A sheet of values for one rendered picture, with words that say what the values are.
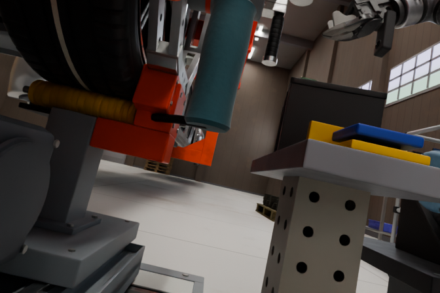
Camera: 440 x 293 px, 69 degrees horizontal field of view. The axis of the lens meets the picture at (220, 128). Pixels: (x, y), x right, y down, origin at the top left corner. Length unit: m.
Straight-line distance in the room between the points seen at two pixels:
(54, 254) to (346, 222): 0.44
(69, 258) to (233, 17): 0.49
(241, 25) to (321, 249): 0.41
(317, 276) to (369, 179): 0.19
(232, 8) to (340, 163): 0.40
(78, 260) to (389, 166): 0.45
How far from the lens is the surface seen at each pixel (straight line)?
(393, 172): 0.35
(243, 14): 0.64
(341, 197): 0.47
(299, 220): 0.46
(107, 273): 0.78
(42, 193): 0.47
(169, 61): 0.64
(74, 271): 0.58
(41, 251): 0.59
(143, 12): 0.74
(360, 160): 0.34
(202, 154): 4.29
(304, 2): 0.67
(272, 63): 0.95
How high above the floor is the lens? 0.39
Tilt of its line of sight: 9 degrees up
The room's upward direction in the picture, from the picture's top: 13 degrees clockwise
